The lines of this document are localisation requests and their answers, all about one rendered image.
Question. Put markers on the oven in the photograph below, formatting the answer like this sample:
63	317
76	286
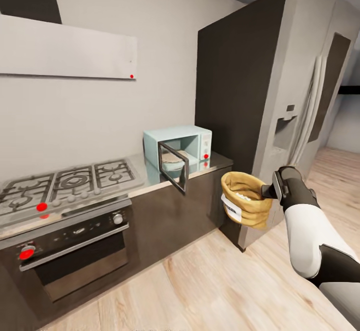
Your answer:
57	264

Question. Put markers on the microwave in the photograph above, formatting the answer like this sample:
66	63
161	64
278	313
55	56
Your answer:
172	149

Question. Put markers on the fridge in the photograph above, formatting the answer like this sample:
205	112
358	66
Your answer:
267	77

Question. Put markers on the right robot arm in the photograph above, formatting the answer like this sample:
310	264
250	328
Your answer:
317	252

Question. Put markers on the popcorn bag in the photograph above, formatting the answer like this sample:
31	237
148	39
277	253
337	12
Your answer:
251	209

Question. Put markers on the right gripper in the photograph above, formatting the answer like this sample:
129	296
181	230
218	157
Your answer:
267	191

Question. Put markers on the range hood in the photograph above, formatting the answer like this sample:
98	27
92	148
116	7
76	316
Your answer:
33	41

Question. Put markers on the burner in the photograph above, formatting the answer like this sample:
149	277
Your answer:
29	196

